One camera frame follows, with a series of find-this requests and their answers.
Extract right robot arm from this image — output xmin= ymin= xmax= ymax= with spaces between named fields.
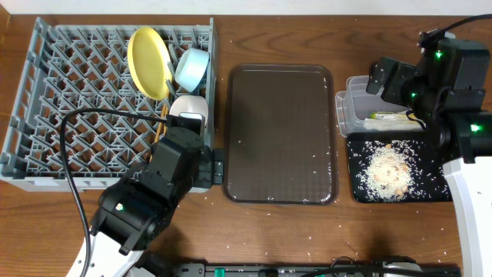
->
xmin=366 ymin=37 xmax=491 ymax=276

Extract black waste tray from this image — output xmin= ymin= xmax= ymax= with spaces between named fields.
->
xmin=345 ymin=131 xmax=454 ymax=204

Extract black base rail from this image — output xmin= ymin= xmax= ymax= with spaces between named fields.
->
xmin=171 ymin=262 xmax=461 ymax=277

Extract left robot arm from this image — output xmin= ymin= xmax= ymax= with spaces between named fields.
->
xmin=68 ymin=127 xmax=224 ymax=276

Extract light blue bowl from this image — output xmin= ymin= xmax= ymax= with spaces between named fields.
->
xmin=175 ymin=48 xmax=210 ymax=92

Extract right black cable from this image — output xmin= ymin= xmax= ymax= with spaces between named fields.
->
xmin=437 ymin=13 xmax=492 ymax=34

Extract rice and food scraps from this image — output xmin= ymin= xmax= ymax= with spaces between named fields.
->
xmin=351 ymin=138 xmax=443 ymax=203

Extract green snack wrapper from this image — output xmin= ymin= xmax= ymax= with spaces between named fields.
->
xmin=369 ymin=111 xmax=408 ymax=120

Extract black cable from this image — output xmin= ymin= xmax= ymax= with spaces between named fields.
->
xmin=437 ymin=13 xmax=492 ymax=34
xmin=59 ymin=107 xmax=170 ymax=277

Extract dark brown serving tray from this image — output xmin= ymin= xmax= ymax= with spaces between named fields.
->
xmin=223 ymin=64 xmax=338 ymax=205

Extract yellow plate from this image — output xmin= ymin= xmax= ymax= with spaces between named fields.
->
xmin=127 ymin=26 xmax=173 ymax=100

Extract white pink-rimmed bowl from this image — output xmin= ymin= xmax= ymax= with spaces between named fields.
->
xmin=169 ymin=95 xmax=209 ymax=125

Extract left black cable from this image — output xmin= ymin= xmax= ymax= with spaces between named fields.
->
xmin=59 ymin=107 xmax=170 ymax=277

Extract grey plastic dish rack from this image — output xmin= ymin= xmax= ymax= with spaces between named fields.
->
xmin=0 ymin=17 xmax=218 ymax=192

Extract clear plastic bin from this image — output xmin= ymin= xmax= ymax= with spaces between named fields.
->
xmin=335 ymin=75 xmax=408 ymax=137

